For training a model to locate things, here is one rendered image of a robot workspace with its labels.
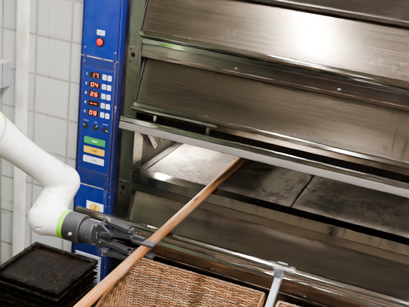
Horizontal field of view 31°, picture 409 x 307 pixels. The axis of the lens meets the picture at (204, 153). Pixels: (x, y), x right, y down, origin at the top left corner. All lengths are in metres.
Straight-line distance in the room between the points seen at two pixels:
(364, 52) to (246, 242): 0.82
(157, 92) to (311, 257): 0.81
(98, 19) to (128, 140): 0.46
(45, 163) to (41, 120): 0.66
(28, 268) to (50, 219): 0.55
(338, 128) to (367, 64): 0.24
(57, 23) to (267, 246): 1.13
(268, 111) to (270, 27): 0.28
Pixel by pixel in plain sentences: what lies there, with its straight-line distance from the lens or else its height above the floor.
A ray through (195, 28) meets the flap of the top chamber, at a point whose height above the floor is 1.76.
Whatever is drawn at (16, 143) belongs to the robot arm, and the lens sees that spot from 2.22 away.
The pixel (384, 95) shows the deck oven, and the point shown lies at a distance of 2.40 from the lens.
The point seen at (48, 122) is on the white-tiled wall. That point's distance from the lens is 2.91.
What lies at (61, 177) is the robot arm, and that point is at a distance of 2.32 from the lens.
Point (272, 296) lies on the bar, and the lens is 2.25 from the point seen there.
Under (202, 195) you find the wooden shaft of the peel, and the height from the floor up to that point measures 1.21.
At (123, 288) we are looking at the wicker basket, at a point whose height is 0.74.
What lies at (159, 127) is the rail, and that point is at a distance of 2.51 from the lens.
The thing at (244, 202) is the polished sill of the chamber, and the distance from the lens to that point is 2.63.
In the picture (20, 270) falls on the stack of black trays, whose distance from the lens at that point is 2.81.
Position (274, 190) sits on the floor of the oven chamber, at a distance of 2.77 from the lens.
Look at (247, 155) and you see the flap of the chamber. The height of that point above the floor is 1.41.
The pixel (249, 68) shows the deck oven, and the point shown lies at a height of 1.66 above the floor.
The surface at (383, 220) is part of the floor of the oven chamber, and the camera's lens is 2.69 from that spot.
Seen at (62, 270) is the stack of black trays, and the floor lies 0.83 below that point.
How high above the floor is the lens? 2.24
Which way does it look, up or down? 20 degrees down
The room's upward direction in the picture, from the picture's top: 7 degrees clockwise
